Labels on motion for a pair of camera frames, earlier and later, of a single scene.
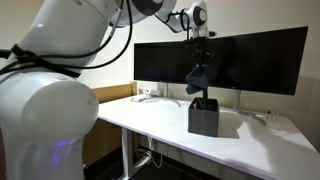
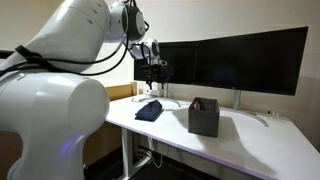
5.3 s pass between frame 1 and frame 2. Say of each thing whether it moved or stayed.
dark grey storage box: stayed
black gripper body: moved
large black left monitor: stayed
